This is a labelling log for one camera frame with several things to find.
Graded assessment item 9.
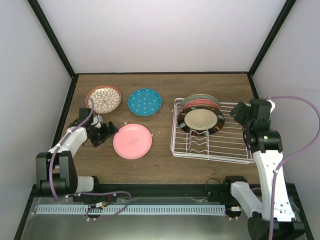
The pink plate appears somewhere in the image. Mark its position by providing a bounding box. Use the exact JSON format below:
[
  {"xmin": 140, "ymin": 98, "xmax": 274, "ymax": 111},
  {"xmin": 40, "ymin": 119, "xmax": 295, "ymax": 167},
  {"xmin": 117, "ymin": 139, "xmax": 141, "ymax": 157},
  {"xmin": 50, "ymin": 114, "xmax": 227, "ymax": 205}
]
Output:
[{"xmin": 113, "ymin": 124, "xmax": 153, "ymax": 160}]

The floral patterned brown plate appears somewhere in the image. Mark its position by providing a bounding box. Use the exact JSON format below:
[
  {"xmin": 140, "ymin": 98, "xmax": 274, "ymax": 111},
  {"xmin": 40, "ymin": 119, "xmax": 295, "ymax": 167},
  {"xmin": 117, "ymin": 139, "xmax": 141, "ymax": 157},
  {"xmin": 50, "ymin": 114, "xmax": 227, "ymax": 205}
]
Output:
[{"xmin": 85, "ymin": 85, "xmax": 122, "ymax": 115}]

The blue dotted plate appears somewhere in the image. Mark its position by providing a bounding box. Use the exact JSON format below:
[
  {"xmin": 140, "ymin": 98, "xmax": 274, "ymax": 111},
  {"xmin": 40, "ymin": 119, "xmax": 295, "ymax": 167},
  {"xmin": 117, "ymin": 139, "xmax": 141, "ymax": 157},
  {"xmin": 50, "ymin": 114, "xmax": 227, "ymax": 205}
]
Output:
[{"xmin": 127, "ymin": 88, "xmax": 162, "ymax": 117}]

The black rimmed beige plate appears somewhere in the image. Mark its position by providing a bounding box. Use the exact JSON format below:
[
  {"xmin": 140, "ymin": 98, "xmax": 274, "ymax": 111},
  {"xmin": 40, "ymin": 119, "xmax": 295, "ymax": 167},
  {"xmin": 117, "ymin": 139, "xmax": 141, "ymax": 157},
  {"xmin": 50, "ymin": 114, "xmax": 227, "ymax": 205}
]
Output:
[{"xmin": 177, "ymin": 105, "xmax": 225, "ymax": 136}]

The red dotted scalloped plate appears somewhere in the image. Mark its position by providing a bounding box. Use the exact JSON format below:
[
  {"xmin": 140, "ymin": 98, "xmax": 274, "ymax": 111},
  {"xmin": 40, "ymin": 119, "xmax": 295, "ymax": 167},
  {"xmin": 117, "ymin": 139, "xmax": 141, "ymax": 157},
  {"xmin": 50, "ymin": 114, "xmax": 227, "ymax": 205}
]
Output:
[{"xmin": 181, "ymin": 98, "xmax": 220, "ymax": 111}]

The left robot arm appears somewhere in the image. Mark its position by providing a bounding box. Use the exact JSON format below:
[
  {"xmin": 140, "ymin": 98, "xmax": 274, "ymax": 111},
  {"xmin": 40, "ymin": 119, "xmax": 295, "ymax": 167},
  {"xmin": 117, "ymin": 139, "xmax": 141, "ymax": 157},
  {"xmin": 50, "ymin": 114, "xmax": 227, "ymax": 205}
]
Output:
[{"xmin": 35, "ymin": 107, "xmax": 119, "ymax": 202}]

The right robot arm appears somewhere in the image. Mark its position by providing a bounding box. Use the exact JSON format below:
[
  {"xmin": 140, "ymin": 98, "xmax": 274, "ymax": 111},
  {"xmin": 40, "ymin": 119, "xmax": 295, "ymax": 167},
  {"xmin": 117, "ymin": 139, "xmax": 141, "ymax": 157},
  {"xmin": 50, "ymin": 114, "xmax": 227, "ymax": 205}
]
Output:
[{"xmin": 222, "ymin": 98, "xmax": 305, "ymax": 240}]

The green plate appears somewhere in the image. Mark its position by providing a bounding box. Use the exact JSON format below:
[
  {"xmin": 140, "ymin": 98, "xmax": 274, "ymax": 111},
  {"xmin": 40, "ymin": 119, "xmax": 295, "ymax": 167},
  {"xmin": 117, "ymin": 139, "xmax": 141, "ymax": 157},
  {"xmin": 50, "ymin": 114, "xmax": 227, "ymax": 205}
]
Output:
[{"xmin": 181, "ymin": 94, "xmax": 221, "ymax": 107}]

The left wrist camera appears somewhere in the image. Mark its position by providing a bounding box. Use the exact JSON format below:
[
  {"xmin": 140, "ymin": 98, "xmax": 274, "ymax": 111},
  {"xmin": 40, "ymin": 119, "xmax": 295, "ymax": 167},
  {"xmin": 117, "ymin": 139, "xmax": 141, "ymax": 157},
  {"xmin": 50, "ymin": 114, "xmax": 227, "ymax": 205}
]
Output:
[{"xmin": 90, "ymin": 114, "xmax": 104, "ymax": 128}]

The white wire dish rack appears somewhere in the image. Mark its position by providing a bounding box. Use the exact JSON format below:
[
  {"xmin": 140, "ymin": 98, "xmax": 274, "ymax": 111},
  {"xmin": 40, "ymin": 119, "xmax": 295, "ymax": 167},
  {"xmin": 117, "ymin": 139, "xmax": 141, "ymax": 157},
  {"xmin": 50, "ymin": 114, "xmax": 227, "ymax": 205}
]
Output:
[{"xmin": 170, "ymin": 98, "xmax": 255, "ymax": 165}]

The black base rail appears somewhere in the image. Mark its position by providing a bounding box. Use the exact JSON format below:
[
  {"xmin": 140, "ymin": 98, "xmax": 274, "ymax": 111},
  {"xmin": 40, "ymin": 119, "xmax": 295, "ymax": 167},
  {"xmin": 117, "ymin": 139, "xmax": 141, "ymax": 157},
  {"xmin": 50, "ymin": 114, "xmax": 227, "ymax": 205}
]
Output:
[{"xmin": 32, "ymin": 183, "xmax": 300, "ymax": 201}]

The black enclosure frame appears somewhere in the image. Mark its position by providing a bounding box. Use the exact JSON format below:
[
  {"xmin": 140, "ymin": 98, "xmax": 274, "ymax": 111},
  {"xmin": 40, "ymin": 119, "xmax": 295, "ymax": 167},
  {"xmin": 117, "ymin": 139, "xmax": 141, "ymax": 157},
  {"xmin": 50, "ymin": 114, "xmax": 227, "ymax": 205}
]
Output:
[{"xmin": 14, "ymin": 0, "xmax": 314, "ymax": 240}]

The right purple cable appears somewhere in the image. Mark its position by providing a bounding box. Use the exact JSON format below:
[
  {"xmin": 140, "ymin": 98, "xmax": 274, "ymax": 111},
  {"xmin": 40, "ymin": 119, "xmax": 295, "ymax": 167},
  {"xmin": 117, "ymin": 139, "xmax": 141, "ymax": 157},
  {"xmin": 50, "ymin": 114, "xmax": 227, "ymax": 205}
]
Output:
[{"xmin": 259, "ymin": 95, "xmax": 320, "ymax": 240}]

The slotted cable duct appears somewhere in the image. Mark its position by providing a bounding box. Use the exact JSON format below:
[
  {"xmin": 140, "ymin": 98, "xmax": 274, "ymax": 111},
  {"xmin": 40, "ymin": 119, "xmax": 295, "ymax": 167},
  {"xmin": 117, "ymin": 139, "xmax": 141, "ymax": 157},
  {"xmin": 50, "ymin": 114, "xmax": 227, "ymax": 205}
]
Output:
[{"xmin": 36, "ymin": 204, "xmax": 226, "ymax": 216}]

